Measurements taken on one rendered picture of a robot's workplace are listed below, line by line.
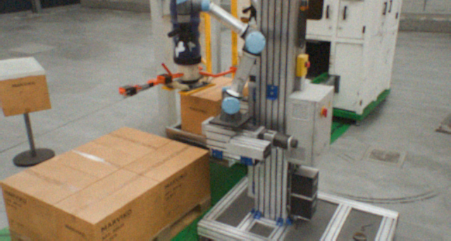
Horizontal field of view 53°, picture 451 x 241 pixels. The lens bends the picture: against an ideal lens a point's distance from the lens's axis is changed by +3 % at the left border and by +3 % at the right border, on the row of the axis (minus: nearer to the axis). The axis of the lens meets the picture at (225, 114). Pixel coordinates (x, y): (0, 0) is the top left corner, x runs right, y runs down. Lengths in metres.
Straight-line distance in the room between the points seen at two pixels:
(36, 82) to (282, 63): 2.62
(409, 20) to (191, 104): 8.70
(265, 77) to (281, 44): 0.25
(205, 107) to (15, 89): 1.87
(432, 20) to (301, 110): 9.13
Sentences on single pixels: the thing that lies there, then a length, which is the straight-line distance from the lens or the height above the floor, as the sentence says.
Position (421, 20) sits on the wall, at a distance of 11.81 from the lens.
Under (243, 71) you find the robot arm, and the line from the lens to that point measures 2.70.
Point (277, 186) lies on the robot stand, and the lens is 3.21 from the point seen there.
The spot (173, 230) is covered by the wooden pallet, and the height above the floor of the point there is 0.02.
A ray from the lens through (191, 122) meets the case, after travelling 3.85.
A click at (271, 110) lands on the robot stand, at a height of 1.10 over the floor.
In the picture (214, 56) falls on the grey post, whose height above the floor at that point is 0.47.
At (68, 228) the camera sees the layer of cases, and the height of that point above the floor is 0.41.
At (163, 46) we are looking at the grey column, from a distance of 4.73.
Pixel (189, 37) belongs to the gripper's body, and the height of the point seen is 1.63.
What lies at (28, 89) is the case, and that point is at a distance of 4.65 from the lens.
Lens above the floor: 2.16
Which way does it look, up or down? 21 degrees down
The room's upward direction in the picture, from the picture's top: 1 degrees counter-clockwise
